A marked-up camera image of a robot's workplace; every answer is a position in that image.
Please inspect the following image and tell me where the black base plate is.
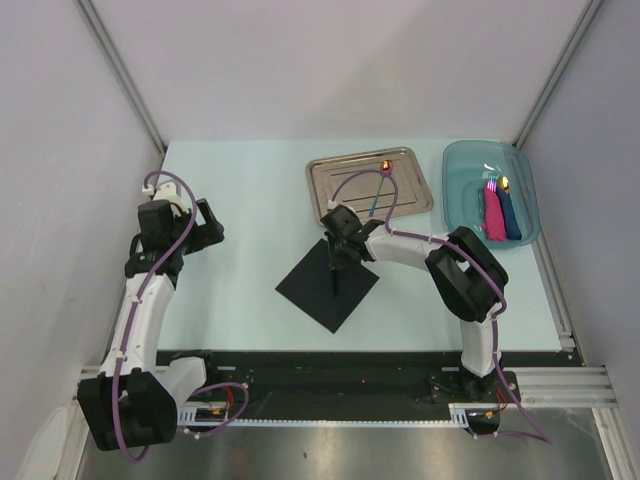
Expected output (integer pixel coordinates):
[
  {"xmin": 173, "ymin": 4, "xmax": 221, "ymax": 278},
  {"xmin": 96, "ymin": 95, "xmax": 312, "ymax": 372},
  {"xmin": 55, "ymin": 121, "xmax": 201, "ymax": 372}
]
[{"xmin": 164, "ymin": 349, "xmax": 521, "ymax": 421}]

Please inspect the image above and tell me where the dark knife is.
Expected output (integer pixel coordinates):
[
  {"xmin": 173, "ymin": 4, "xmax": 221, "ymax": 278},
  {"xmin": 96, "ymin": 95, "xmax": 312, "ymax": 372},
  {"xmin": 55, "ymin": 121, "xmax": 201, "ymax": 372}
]
[{"xmin": 331, "ymin": 268, "xmax": 340, "ymax": 296}]

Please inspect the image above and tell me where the black paper napkin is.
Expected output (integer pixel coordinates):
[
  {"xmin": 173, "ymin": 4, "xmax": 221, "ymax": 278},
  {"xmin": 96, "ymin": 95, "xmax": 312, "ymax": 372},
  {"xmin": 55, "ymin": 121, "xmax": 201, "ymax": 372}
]
[{"xmin": 275, "ymin": 239, "xmax": 379, "ymax": 334}]

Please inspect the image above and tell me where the white cable duct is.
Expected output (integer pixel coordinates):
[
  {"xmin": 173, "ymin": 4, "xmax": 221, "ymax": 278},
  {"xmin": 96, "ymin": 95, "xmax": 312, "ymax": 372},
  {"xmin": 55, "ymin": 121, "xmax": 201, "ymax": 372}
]
[{"xmin": 177, "ymin": 402, "xmax": 471, "ymax": 426}]

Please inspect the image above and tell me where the blue plastic bin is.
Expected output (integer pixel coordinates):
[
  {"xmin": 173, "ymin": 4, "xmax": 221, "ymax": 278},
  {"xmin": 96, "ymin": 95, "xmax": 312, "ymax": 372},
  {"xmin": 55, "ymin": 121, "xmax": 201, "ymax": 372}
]
[{"xmin": 442, "ymin": 140, "xmax": 541, "ymax": 250}]

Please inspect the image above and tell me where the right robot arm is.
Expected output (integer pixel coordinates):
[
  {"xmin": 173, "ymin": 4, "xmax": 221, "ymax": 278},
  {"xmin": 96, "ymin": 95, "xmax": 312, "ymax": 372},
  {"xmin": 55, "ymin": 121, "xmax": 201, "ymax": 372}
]
[{"xmin": 321, "ymin": 204, "xmax": 508, "ymax": 401}]

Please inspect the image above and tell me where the iridescent spoon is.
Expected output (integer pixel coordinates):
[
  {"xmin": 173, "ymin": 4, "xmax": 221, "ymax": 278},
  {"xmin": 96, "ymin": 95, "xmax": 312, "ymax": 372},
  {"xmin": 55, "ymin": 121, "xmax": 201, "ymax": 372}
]
[{"xmin": 369, "ymin": 160, "xmax": 393, "ymax": 217}]

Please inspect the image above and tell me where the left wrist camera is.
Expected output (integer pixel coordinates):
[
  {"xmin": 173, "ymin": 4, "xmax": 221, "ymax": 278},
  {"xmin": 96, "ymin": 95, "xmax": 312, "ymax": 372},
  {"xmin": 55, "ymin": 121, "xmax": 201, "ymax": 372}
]
[{"xmin": 142, "ymin": 181, "xmax": 182, "ymax": 204}]

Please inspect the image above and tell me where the aluminium frame rail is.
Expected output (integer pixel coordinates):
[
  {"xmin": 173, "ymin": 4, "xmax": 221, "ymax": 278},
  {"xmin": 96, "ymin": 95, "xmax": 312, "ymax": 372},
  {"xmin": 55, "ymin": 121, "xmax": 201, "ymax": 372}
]
[{"xmin": 73, "ymin": 0, "xmax": 168, "ymax": 157}]

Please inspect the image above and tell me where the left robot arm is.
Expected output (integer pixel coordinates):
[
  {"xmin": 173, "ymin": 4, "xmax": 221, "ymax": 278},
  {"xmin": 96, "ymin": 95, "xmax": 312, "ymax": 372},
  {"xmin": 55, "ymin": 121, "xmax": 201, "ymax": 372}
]
[{"xmin": 77, "ymin": 199, "xmax": 224, "ymax": 451}]

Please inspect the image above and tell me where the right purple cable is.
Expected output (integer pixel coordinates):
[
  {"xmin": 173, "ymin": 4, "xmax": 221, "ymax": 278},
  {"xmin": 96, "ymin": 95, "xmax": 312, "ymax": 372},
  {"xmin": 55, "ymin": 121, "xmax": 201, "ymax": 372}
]
[{"xmin": 329, "ymin": 167, "xmax": 554, "ymax": 444}]

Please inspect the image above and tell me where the pink rolled napkin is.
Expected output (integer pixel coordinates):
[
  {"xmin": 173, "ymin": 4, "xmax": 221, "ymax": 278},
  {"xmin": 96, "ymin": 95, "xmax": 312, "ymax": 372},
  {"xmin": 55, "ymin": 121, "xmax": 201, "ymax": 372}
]
[{"xmin": 483, "ymin": 181, "xmax": 507, "ymax": 242}]

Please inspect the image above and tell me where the blue rolled napkin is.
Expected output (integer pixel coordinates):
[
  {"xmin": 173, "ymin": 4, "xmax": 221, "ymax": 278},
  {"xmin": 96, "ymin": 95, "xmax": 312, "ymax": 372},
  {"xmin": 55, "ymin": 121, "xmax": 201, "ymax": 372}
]
[{"xmin": 496, "ymin": 176, "xmax": 522, "ymax": 241}]

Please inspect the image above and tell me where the silver metal tray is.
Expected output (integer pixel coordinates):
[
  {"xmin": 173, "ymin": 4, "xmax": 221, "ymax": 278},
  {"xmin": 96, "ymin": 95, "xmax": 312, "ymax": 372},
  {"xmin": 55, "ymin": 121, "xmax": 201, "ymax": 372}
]
[{"xmin": 305, "ymin": 147, "xmax": 434, "ymax": 222}]

